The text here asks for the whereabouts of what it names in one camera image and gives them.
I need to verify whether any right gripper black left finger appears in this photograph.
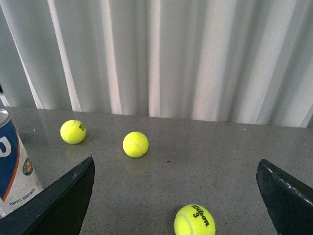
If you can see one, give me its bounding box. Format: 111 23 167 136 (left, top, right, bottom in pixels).
0 157 95 235

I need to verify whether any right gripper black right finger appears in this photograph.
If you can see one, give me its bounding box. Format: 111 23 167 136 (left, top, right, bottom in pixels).
256 159 313 235

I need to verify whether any Wilson tennis ball can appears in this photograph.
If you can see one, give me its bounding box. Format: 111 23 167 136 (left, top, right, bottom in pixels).
0 109 44 218

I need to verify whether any tennis ball with black logo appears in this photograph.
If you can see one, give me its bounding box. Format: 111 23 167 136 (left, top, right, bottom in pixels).
60 120 87 144

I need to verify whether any Wilson 3 tennis ball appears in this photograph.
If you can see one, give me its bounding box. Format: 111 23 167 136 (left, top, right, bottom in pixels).
174 204 216 235

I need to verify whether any plain centre tennis ball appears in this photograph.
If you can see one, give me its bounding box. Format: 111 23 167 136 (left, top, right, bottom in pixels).
122 132 149 158

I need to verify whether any white pleated curtain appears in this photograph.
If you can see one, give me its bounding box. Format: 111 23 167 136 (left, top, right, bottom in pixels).
0 0 313 127

